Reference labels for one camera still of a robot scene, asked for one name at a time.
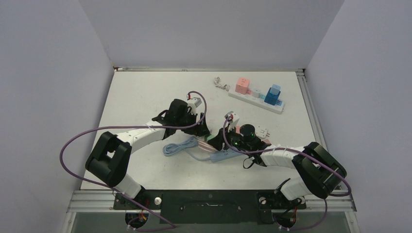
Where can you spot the pink cube adapter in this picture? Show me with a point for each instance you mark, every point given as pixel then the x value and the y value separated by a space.
pixel 242 86

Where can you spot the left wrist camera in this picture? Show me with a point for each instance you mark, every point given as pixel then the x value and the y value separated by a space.
pixel 193 104

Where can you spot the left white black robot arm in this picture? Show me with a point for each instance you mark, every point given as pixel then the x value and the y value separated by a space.
pixel 110 156

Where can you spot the light blue plug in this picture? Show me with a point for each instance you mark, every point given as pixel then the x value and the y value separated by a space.
pixel 275 89

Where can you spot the white flat plug adapter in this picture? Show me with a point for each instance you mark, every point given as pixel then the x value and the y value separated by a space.
pixel 262 132

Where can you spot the white cube adapter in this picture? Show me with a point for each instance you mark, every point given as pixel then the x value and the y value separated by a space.
pixel 202 138

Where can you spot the green plug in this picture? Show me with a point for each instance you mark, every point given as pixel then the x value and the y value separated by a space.
pixel 209 137

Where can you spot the small white plug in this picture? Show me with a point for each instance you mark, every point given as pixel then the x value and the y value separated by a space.
pixel 255 93

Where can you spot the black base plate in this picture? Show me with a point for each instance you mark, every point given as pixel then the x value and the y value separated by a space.
pixel 219 206

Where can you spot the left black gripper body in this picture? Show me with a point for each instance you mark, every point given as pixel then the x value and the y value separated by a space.
pixel 187 119

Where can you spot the blue power strip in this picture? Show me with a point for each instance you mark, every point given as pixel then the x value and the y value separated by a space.
pixel 223 155

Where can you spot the dark blue cube adapter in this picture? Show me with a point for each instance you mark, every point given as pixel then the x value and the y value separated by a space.
pixel 271 99

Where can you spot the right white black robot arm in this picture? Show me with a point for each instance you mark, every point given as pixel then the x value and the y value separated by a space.
pixel 319 172

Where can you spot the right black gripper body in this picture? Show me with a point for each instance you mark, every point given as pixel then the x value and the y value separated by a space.
pixel 232 138

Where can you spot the white power strip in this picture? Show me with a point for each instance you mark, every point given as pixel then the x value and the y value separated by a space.
pixel 258 102

